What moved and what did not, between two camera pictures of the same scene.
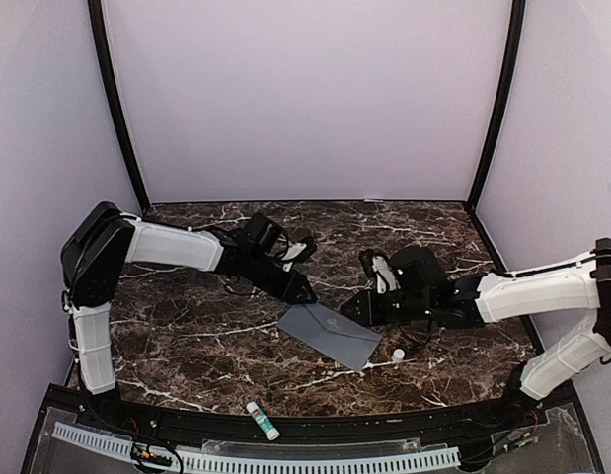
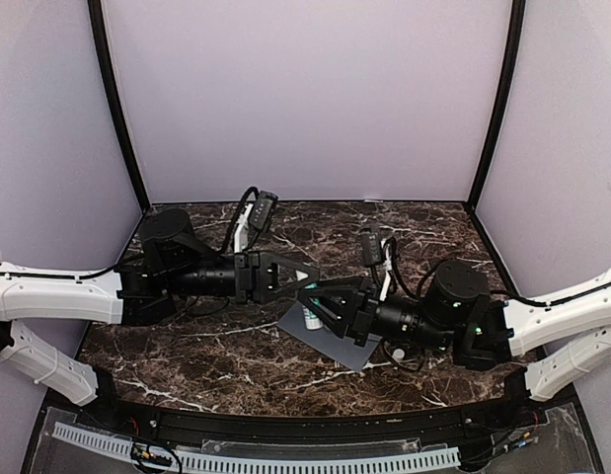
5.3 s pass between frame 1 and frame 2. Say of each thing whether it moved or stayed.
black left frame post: stayed
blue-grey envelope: stayed
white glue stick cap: stayed
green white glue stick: moved
